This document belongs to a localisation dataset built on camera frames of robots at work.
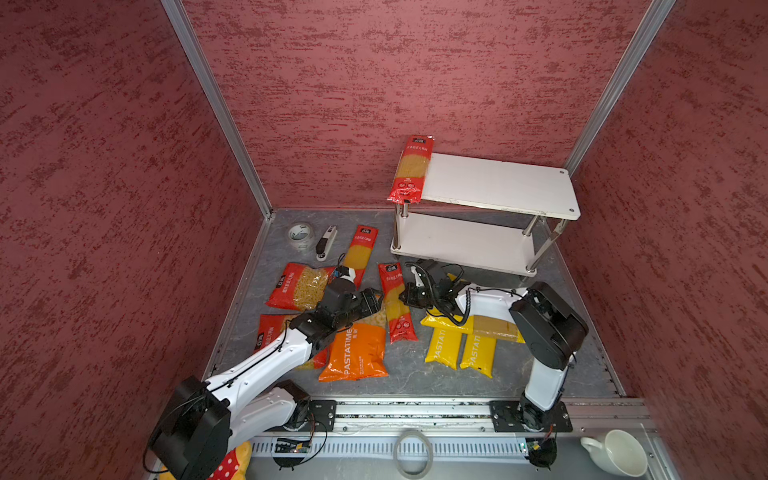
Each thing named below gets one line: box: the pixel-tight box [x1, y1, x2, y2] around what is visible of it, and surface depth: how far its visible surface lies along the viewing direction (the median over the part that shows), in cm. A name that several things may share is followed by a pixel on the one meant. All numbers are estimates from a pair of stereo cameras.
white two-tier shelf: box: [391, 153, 581, 275], surface depth 90 cm
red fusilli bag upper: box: [265, 263, 337, 312], surface depth 96 cm
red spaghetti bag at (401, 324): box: [378, 262, 418, 345], surface depth 91 cm
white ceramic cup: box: [580, 429, 648, 478], surface depth 65 cm
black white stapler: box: [316, 225, 338, 261], surface depth 109 cm
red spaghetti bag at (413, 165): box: [387, 135, 435, 204], surface depth 81 cm
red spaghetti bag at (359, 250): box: [344, 225, 379, 289], surface depth 109 cm
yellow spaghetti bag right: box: [460, 332, 497, 378], surface depth 85 cm
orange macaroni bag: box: [318, 324, 388, 382], surface depth 82 cm
